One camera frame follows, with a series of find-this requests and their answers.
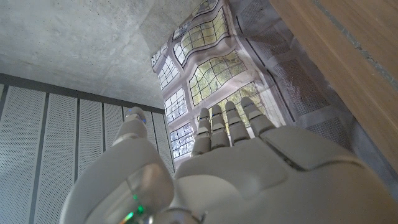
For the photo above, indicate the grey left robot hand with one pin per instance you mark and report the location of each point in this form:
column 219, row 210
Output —
column 248, row 186

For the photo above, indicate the printed window backdrop cloth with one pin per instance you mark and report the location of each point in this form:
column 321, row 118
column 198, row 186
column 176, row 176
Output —
column 214, row 71

